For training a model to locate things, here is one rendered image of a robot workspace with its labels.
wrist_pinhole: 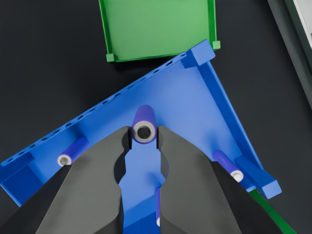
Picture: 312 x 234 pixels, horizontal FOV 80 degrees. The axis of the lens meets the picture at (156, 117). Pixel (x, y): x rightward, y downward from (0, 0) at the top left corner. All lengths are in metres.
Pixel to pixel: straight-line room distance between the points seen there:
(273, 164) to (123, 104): 0.63
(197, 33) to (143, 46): 0.16
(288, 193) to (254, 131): 0.28
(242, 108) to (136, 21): 0.43
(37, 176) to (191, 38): 0.51
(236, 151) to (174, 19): 0.43
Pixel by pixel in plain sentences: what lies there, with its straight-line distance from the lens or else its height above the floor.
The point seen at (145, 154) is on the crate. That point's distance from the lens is 0.30.
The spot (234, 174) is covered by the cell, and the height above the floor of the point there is 0.39.
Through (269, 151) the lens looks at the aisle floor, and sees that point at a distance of 0.77.
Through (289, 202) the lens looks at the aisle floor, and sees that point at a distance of 0.91.
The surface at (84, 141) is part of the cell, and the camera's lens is 0.29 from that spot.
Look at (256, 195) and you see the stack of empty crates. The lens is 0.44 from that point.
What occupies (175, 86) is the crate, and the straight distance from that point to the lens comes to 0.27.
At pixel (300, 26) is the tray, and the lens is 0.60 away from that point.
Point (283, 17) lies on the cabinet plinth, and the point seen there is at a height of 0.03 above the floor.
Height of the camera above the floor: 0.59
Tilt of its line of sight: 77 degrees down
